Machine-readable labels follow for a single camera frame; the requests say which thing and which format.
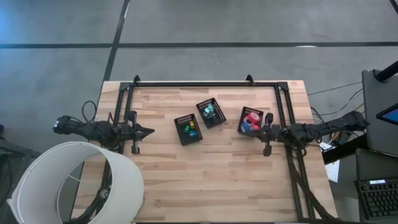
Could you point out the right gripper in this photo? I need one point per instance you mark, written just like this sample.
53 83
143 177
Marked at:
275 133

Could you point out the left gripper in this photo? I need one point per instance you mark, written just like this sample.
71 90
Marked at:
130 132

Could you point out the pink tape roll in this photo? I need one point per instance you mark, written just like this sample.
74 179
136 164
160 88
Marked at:
255 127

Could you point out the blue tape roll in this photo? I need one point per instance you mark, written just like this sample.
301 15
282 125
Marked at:
244 127

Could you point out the red tape roll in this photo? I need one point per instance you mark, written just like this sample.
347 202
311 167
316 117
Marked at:
254 116

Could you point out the green mini stapler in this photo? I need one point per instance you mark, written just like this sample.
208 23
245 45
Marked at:
186 128

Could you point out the black staple remover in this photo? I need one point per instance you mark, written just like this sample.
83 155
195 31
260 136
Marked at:
213 117

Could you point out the yellow mini stapler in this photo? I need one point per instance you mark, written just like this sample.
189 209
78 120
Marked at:
192 124

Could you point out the blue mini stapler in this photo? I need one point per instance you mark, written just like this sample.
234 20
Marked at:
193 134

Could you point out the teal staple remover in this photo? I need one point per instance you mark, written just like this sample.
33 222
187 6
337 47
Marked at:
210 108
206 114

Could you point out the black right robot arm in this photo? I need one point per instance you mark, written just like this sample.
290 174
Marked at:
326 126

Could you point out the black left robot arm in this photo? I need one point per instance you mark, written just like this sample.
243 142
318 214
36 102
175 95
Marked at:
93 130

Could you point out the black slotted plastic basket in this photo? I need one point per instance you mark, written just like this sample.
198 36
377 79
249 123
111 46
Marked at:
217 119
245 112
183 140

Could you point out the white lamp shade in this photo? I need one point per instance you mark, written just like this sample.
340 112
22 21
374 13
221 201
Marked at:
124 174

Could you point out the black lamp stand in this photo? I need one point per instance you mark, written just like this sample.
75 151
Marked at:
104 193

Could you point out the white paper sheet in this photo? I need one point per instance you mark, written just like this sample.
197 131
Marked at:
333 169

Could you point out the black metal bar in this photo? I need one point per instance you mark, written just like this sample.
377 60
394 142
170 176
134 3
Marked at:
342 151

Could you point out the dark grey computer tower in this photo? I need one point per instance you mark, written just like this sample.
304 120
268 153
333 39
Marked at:
376 140

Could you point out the blue screen tablet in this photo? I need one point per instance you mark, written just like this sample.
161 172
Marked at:
390 115

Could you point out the black keyboard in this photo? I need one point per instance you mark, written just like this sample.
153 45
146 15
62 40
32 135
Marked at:
379 199

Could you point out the black pole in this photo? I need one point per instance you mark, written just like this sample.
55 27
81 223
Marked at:
387 72

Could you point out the black frame clamp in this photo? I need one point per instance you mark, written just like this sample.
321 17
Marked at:
250 79
136 80

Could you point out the black aluminium table frame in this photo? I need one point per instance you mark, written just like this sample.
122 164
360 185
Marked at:
202 84

